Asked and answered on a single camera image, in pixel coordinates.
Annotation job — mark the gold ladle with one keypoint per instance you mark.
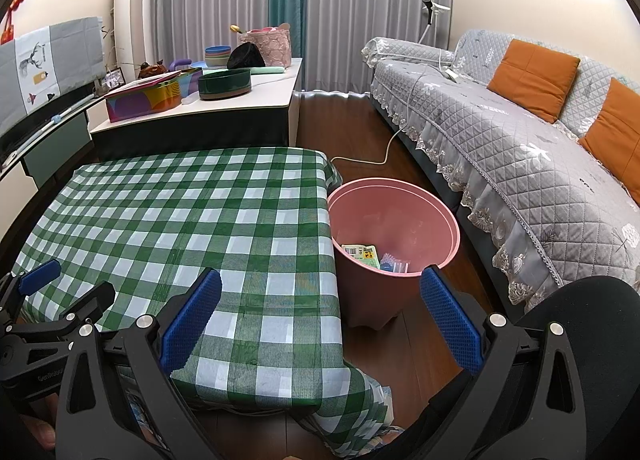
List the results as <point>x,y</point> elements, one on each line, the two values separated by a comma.
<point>236,29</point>

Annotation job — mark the white power adapter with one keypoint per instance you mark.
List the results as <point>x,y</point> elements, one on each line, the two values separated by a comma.
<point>451,75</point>

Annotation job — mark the mint green strip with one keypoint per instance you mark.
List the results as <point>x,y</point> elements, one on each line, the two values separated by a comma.
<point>267,70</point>

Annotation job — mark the dry twig plant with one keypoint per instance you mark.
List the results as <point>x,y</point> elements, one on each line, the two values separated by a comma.
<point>110,47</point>

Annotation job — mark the white standing air conditioner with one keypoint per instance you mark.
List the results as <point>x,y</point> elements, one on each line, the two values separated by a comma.
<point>132,10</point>

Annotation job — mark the small photo frame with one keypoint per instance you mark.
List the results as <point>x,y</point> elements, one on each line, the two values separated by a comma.
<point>114,79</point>

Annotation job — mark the stack of coloured bowls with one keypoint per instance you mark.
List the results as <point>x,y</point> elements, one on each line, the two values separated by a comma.
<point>217,55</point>

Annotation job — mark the clear plastic wrapper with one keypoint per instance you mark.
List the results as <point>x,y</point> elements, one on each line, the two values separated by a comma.
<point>395,262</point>

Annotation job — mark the pink lace basket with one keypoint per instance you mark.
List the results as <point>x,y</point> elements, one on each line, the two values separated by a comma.
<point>275,45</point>

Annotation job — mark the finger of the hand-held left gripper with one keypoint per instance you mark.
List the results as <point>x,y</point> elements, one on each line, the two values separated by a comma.
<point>40,276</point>
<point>92,302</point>

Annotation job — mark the white television cabinet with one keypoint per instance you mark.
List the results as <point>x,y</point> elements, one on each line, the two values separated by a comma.
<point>55,150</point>

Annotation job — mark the brown teapot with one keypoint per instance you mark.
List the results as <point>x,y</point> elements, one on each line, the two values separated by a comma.
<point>152,71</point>

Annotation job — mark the pink plastic bin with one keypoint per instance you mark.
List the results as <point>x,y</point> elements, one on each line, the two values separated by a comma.
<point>380,210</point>

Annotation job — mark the grey printed television cover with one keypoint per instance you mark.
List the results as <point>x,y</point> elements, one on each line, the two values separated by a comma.
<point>65,60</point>

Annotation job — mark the white blue rod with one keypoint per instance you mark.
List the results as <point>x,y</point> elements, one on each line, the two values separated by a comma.
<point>72,111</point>

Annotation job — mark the grey quilted sofa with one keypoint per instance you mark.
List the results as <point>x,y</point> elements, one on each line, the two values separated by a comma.
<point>500,165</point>

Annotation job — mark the white floor lamp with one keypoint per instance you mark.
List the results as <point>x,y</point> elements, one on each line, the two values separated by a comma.
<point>430,7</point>

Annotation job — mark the orange cushion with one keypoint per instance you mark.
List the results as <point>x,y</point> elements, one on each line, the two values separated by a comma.
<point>617,135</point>
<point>532,77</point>

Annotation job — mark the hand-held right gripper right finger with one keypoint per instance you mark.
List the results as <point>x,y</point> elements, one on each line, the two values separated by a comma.
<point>450,320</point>

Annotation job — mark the person's left hand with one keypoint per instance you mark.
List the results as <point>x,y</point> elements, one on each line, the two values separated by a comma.
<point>42,432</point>

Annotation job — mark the colourful rectangular box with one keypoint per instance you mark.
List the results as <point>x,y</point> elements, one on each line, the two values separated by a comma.
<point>142,100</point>

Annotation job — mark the green round tin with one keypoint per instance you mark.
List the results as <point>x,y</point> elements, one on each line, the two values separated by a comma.
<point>225,85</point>

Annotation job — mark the green white printed packet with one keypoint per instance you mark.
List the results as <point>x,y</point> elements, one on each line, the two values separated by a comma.
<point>360,256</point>

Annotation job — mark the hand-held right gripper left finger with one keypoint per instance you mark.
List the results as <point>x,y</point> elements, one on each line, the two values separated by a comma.
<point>192,320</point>

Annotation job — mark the black television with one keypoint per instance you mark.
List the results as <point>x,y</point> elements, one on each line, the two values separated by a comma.
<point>25,135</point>

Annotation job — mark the green checked tablecloth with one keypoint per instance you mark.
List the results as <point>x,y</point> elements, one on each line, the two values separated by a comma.
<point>200,200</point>

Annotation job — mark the white top coffee table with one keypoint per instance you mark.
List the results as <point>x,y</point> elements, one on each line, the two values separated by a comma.
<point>240,125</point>

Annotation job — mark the purple plastic scoop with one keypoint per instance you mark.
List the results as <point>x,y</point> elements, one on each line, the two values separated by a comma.
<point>181,63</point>

